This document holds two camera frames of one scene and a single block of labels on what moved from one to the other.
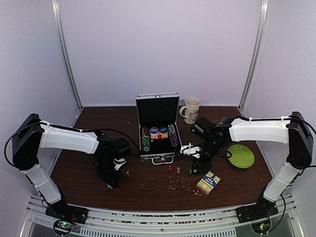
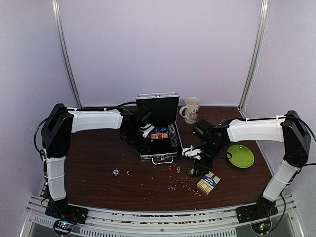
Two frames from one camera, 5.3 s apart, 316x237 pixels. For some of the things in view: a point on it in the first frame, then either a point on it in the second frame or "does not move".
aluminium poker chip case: [159, 139] does not move
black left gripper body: [105, 170] to [133, 138]
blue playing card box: [208, 182] does not move
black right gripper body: [212, 148] does not move
